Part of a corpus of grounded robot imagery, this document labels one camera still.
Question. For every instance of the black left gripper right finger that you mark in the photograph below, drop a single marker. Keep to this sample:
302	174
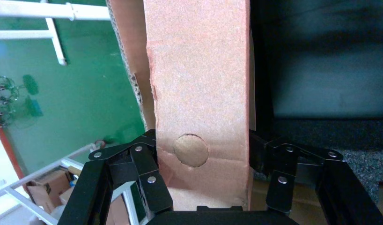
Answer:
340	192

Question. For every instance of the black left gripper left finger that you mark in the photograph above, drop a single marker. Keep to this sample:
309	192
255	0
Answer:
92	192

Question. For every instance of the small cardboard box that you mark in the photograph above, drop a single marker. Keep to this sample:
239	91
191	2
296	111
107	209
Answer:
197	77

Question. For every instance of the printed cardboard carton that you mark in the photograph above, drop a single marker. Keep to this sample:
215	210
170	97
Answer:
45	189

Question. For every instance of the large cardboard box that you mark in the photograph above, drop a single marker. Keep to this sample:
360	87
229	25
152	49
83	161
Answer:
129	46

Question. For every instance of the black foam insert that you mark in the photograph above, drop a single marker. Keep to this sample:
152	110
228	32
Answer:
318	133

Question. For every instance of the white pipe with joint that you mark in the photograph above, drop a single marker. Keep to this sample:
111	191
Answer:
39	9

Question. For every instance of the white wheeled metal frame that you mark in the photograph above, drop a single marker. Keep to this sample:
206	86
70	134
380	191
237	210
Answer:
39	172

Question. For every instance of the white metal frame bars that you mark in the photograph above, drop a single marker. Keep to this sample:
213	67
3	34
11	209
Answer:
55	40

